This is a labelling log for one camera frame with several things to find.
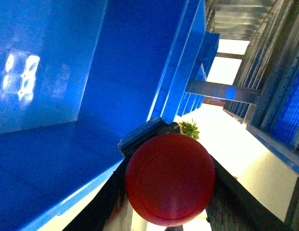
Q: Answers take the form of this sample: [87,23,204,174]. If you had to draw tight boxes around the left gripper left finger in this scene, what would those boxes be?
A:
[64,158,132,231]

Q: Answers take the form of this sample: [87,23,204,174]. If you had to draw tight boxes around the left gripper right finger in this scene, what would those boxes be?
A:
[206,159,291,231]

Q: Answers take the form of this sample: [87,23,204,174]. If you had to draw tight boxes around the red mushroom push button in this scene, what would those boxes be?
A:
[117,117,216,227]

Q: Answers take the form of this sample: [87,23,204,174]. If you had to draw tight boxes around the blue source bin with buttons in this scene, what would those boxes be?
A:
[0,0,208,231]

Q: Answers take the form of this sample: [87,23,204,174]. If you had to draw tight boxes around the green potted plant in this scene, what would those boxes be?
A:
[179,120,200,140]

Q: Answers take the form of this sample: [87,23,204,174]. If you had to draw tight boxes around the metal shelf crossbeam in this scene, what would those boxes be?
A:
[185,79,261,104]

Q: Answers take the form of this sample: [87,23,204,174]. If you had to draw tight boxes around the blue perforated rack upright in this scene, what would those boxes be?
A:
[245,0,299,154]

